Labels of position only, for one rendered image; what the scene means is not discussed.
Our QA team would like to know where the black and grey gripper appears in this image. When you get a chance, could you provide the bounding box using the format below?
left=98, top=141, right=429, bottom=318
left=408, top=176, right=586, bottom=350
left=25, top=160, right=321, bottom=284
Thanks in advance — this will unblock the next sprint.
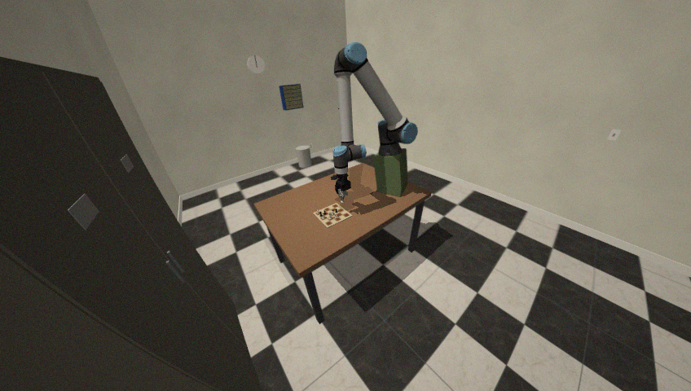
left=335, top=173, right=351, bottom=200

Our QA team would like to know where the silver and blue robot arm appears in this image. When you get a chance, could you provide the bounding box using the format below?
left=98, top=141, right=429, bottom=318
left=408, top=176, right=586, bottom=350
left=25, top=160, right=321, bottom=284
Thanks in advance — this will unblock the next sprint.
left=333, top=42, right=418, bottom=174

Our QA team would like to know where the chessboard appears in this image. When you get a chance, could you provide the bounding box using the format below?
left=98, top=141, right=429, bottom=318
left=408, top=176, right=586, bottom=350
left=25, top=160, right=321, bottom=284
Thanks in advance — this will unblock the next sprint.
left=314, top=203, right=353, bottom=228

